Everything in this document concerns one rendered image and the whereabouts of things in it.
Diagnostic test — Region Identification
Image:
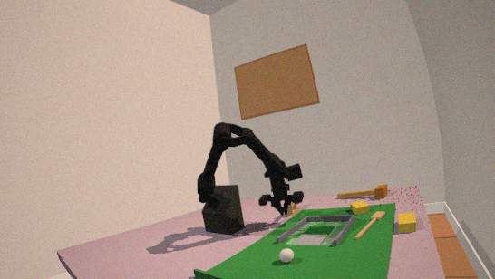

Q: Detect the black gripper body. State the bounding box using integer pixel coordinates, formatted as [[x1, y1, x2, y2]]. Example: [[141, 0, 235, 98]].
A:
[[258, 182, 304, 206]]

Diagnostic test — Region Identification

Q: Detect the green putting mat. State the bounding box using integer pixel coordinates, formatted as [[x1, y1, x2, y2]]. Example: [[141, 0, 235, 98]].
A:
[[206, 203, 395, 279]]

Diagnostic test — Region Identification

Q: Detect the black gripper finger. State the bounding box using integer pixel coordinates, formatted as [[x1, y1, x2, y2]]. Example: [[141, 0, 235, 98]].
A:
[[271, 201, 283, 216], [284, 199, 292, 215]]

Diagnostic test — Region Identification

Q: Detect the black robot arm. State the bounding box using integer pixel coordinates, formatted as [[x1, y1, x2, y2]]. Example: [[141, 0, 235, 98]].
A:
[[197, 122, 302, 207]]

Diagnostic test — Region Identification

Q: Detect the white golf ball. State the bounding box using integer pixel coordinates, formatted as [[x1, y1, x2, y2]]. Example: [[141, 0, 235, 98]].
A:
[[279, 248, 294, 263]]

